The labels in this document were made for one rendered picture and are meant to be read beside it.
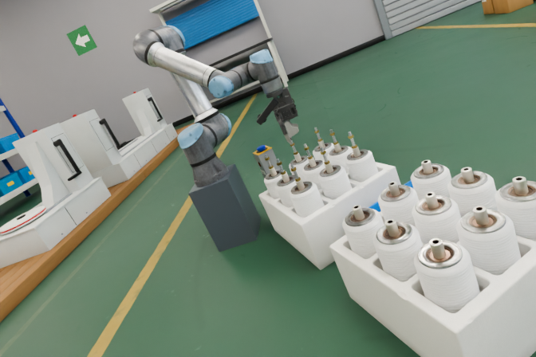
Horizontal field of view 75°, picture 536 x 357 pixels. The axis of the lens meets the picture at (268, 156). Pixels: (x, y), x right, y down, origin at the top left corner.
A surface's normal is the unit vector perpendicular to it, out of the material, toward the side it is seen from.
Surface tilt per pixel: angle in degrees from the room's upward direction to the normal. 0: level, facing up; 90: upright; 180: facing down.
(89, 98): 90
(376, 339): 0
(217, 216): 90
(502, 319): 90
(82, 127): 90
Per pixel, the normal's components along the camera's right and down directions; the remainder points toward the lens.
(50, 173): 0.92, -0.34
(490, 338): 0.38, 0.13
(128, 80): -0.07, 0.33
